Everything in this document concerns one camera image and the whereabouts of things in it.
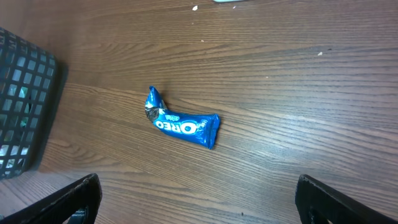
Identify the grey plastic mesh basket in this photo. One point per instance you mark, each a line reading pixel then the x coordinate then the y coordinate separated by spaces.
pixel 30 83

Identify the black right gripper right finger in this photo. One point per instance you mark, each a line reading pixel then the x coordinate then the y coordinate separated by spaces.
pixel 317 202

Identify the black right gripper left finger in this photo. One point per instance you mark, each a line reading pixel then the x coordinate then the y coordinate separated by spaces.
pixel 78 202

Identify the blue Oreo cookie pack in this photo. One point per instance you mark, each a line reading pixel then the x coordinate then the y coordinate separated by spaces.
pixel 196 128

